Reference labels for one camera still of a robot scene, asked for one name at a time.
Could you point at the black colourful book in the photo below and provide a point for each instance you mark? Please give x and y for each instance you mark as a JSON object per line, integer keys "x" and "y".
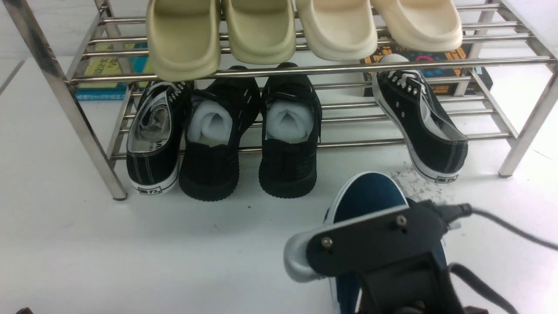
{"x": 440, "y": 89}

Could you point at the cream foam slipper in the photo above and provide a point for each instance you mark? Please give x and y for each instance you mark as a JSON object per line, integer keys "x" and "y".
{"x": 338, "y": 29}

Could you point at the black knit sneaker left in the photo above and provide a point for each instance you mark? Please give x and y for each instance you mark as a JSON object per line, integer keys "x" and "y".
{"x": 220, "y": 115}

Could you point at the navy canvas sneaker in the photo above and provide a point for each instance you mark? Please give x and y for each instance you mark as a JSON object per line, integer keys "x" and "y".
{"x": 365, "y": 193}

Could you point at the olive green foam slipper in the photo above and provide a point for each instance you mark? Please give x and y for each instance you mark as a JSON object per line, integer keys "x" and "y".
{"x": 183, "y": 38}

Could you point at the yellow and blue book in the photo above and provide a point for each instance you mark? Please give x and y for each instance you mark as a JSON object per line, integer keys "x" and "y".
{"x": 112, "y": 91}

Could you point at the black canvas sneaker white laces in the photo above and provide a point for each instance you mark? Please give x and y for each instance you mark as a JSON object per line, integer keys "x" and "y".
{"x": 437, "y": 149}

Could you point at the light green foam slipper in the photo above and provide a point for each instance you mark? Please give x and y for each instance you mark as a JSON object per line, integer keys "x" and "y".
{"x": 260, "y": 31}

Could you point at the stainless steel shoe rack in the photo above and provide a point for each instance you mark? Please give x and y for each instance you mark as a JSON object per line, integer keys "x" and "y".
{"x": 497, "y": 21}

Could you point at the black canvas sneaker white sole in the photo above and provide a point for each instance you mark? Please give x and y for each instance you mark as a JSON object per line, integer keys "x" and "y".
{"x": 155, "y": 136}

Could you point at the black knit sneaker right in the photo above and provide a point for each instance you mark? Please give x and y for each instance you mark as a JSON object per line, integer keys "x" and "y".
{"x": 291, "y": 129}

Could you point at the beige foam slipper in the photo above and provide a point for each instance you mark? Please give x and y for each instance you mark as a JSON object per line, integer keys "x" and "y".
{"x": 422, "y": 25}

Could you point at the black knit sneaker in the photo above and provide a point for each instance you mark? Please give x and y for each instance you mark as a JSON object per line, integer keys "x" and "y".
{"x": 291, "y": 129}
{"x": 220, "y": 115}

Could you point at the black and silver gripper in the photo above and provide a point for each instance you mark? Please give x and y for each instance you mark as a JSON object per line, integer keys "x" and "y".
{"x": 392, "y": 254}

